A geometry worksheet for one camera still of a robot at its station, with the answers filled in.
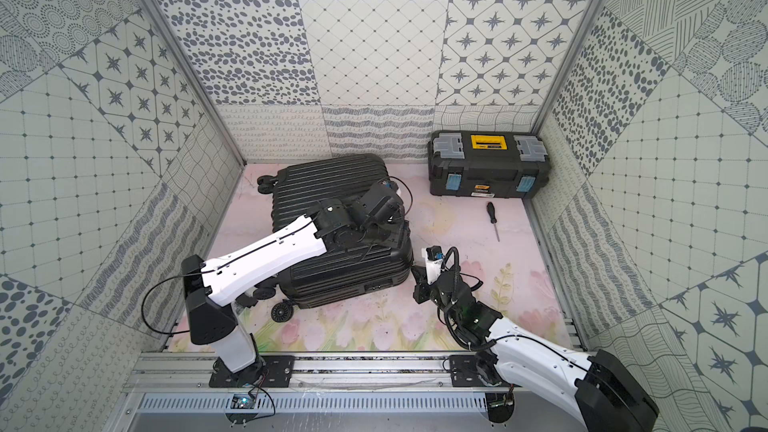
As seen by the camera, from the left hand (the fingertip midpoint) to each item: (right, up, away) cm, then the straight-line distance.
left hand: (411, 238), depth 70 cm
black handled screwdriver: (+31, +2, +34) cm, 46 cm away
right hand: (+2, -11, +13) cm, 17 cm away
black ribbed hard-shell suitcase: (-11, -6, +2) cm, 13 cm away
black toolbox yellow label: (+28, +20, +29) cm, 45 cm away
